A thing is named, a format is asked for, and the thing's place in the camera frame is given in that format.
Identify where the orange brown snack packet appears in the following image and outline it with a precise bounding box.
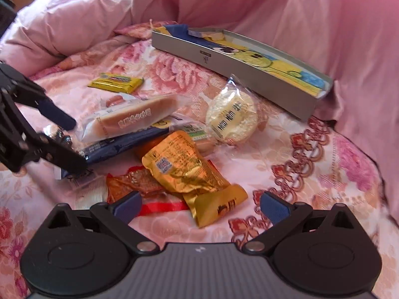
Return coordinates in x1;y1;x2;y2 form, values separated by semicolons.
105;166;164;204

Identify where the dark blue snack packet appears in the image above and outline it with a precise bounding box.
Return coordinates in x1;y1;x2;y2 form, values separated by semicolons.
60;115;188;181

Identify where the gold foil snack packet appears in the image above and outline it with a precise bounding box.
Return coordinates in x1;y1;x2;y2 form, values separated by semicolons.
142;130;248;228

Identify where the sausage pack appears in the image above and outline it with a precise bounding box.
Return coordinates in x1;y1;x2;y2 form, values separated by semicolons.
102;94;139;108

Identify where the yellow snack bar packet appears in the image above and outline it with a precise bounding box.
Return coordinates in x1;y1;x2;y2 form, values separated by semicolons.
88;73;144;94

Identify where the toast bread packet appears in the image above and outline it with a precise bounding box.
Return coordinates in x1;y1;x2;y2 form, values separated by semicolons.
76;94;190;143

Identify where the green label pastry packet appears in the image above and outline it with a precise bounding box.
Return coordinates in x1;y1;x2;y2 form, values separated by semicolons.
176;122;217;156

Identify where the round rice cracker packet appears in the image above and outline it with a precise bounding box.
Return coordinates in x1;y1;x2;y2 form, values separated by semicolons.
205;74;260;146

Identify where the red snack packet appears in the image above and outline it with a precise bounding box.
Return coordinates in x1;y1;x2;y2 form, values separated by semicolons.
138;201;189;217

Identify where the pink quilt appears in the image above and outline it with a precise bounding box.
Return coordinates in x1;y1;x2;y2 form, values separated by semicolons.
1;0;134;76

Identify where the grey cardboard box lid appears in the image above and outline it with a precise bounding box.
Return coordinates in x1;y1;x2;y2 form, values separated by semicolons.
152;24;334;121

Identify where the pink curtain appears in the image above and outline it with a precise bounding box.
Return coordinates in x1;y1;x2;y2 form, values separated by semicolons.
132;0;398;218

